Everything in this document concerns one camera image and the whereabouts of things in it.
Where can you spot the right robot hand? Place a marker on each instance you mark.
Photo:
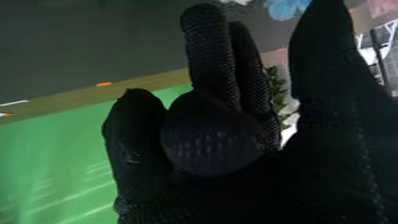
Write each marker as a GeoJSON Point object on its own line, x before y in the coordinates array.
{"type": "Point", "coordinates": [249, 180]}

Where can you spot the dark mat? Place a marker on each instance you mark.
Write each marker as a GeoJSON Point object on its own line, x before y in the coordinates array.
{"type": "Point", "coordinates": [89, 43]}

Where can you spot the blue flower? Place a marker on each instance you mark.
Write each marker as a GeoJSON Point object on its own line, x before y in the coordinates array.
{"type": "Point", "coordinates": [283, 8]}

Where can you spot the pink flower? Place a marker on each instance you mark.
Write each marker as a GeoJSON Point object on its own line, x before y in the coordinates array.
{"type": "Point", "coordinates": [384, 6]}

